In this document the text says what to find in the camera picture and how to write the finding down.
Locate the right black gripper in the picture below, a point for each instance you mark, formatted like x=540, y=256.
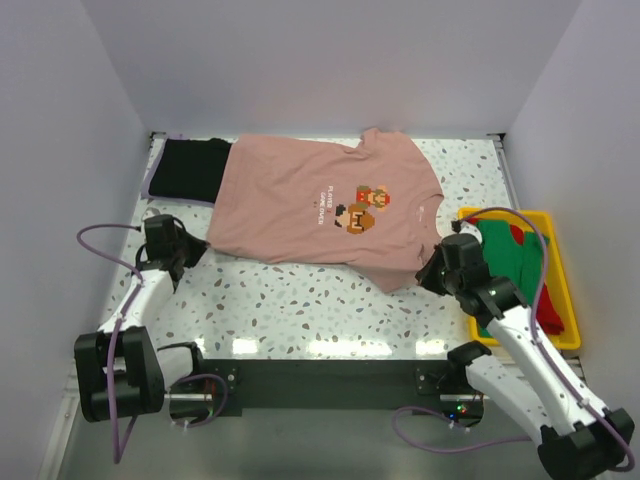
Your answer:
x=425, y=276

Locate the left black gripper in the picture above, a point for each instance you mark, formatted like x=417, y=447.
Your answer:
x=198, y=246

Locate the pink printed t-shirt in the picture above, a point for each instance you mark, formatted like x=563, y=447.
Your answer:
x=371, y=207

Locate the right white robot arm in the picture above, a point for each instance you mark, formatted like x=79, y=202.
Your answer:
x=577, y=436

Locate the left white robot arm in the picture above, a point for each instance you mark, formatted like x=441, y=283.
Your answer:
x=121, y=372

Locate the green t-shirt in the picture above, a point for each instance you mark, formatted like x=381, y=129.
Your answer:
x=497, y=245

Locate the folded black t-shirt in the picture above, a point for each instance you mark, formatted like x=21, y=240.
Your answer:
x=220, y=154

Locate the yellow plastic bin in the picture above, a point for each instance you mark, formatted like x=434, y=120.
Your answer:
x=555, y=279

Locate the red t-shirt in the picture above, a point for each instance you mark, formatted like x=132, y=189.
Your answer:
x=525, y=270

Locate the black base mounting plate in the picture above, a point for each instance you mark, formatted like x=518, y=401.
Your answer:
x=327, y=384

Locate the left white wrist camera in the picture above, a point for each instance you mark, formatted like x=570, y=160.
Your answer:
x=150, y=213

